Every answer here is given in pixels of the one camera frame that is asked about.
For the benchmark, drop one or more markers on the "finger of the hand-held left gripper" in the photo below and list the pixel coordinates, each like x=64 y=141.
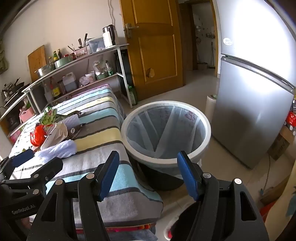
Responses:
x=22 y=158
x=49 y=165

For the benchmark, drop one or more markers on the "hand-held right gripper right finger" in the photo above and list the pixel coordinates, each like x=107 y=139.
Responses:
x=188 y=176

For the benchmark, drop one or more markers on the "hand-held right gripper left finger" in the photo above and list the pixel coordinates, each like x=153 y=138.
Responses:
x=107 y=176

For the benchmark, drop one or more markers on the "white fluffy tissue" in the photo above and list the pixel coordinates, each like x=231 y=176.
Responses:
x=57 y=150

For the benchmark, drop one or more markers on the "red jelly cup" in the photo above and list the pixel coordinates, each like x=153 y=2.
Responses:
x=38 y=138

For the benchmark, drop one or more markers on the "cream paper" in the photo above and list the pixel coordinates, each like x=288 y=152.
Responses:
x=57 y=134

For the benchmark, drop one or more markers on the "large green snack packet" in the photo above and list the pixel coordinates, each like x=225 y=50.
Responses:
x=47 y=118

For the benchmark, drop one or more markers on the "white quilted paper towel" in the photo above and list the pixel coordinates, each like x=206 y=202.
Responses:
x=71 y=120

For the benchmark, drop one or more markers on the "white trash bin with liner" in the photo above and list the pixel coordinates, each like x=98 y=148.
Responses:
x=166 y=129

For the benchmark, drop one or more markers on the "pink patterned package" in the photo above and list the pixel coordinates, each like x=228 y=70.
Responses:
x=14 y=137

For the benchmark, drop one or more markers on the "pink plastic basket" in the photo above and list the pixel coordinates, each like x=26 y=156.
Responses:
x=26 y=116

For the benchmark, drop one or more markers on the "person's black-clad leg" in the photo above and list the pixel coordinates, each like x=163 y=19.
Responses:
x=182 y=222

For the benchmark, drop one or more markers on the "striped cloth covered table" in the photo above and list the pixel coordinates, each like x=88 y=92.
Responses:
x=99 y=129

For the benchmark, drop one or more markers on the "low metal stove rack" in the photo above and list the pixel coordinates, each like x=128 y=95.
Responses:
x=11 y=105

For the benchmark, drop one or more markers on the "colourful striped cloth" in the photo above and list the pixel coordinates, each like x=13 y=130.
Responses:
x=129 y=228

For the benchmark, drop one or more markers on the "stacked pans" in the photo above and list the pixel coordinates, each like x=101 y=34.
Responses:
x=11 y=89

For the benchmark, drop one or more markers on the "white plastic bottle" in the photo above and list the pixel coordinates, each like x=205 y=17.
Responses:
x=48 y=92

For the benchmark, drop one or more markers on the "white paper roll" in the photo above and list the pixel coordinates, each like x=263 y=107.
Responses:
x=210 y=104

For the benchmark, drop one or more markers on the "brown bottle yellow label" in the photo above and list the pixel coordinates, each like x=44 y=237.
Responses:
x=56 y=90

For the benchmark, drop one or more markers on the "dark jar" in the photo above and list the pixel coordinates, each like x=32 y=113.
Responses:
x=62 y=87

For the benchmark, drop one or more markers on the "green floor bottle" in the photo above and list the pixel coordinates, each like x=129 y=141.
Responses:
x=132 y=95

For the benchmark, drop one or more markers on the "white plastic jug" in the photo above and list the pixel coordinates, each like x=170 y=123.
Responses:
x=69 y=83

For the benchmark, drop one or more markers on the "steel basin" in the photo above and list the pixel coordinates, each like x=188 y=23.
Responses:
x=45 y=71

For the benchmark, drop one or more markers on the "pinkish plastic bag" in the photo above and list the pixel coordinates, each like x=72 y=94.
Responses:
x=84 y=81

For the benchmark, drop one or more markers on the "silver refrigerator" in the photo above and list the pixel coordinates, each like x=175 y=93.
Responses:
x=249 y=104

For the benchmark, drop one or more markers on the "white plastic tub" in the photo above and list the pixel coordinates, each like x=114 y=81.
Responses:
x=90 y=76

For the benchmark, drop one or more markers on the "cardboard box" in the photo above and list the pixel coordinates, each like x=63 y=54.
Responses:
x=281 y=144

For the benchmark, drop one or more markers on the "wooden cutting board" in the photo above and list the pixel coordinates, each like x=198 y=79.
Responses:
x=37 y=60

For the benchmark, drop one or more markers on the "green bowl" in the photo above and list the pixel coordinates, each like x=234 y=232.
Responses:
x=101 y=76

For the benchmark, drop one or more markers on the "small sauce bottle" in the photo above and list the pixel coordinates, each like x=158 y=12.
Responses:
x=50 y=60

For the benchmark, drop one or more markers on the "black panel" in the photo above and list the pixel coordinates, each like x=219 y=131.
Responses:
x=122 y=74

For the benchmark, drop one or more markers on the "white metal shelf rack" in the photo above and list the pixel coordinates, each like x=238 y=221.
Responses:
x=69 y=63

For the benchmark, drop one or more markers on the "green cooking pot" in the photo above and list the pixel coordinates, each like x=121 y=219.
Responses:
x=63 y=62

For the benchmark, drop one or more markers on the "yellow-capped sauce bottle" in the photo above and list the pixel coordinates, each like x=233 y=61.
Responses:
x=55 y=56

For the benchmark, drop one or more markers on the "green shelf bottle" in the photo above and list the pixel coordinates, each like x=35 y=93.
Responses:
x=109 y=68

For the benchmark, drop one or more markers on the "crumpled plastic bag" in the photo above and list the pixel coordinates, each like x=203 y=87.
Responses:
x=100 y=67

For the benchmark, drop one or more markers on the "dark sauce bottle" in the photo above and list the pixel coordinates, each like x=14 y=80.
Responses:
x=60 y=53

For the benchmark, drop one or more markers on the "red plastic bags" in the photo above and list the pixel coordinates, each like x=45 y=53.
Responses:
x=290 y=121

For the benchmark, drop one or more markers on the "pink utensil basket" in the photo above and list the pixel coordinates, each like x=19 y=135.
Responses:
x=81 y=52

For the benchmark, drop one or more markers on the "wooden door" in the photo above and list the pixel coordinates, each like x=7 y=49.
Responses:
x=157 y=58

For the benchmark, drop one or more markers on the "clear plastic container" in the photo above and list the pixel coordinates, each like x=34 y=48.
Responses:
x=96 y=45

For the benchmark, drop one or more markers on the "kitchen knives and utensils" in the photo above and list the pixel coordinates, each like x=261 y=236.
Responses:
x=83 y=40

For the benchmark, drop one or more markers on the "white electric kettle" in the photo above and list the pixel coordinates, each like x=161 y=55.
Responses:
x=108 y=37

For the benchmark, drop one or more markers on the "green wall hanging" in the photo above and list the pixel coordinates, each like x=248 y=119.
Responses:
x=2 y=58

